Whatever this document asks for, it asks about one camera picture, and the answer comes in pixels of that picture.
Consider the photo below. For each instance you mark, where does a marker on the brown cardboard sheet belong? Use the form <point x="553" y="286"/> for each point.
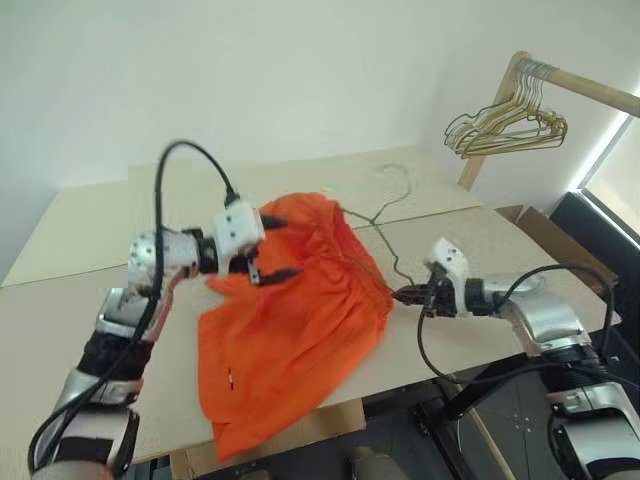
<point x="345" y="420"/>

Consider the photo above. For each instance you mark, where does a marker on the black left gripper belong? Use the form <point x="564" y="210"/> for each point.
<point x="241" y="260"/>

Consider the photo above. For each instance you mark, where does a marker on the bright window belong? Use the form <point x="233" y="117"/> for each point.
<point x="625" y="200"/>

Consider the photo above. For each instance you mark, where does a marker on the black table frame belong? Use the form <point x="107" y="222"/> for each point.
<point x="465" y="400"/>

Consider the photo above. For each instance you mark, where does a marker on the orange cloth shorts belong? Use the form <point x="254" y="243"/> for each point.
<point x="300" y="330"/>

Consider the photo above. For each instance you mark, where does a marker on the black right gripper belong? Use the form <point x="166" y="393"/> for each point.
<point x="441" y="296"/>

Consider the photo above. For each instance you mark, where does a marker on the wooden clothes rack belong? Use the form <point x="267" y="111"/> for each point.
<point x="472" y="172"/>

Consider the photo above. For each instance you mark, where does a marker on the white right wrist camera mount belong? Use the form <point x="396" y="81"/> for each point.
<point x="452" y="260"/>

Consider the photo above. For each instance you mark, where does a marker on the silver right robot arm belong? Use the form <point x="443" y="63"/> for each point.
<point x="550" y="320"/>

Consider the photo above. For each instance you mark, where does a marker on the black flat object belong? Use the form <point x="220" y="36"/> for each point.
<point x="590" y="225"/>

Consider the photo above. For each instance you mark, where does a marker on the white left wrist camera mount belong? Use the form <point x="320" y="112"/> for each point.
<point x="237" y="225"/>

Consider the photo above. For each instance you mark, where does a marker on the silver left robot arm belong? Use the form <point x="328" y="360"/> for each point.
<point x="150" y="252"/>

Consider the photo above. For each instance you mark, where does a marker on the brown cardboard box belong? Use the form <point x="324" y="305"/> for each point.
<point x="545" y="235"/>

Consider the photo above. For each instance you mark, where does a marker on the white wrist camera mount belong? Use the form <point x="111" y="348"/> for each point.
<point x="452" y="260"/>
<point x="237" y="225"/>

